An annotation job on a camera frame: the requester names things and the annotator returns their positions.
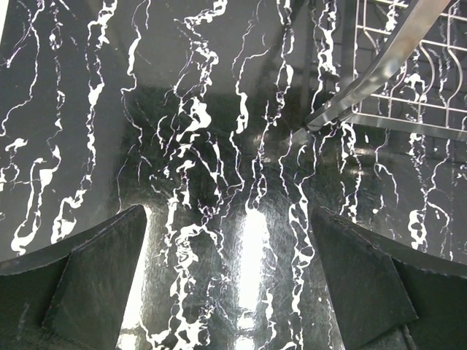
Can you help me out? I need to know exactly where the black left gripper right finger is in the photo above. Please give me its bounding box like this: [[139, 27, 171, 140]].
[[311, 207, 466, 349]]

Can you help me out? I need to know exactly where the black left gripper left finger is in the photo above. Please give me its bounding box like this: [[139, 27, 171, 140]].
[[1, 205, 147, 349]]

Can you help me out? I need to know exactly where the stainless steel dish rack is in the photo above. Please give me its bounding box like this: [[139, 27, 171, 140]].
[[305, 1, 466, 141]]

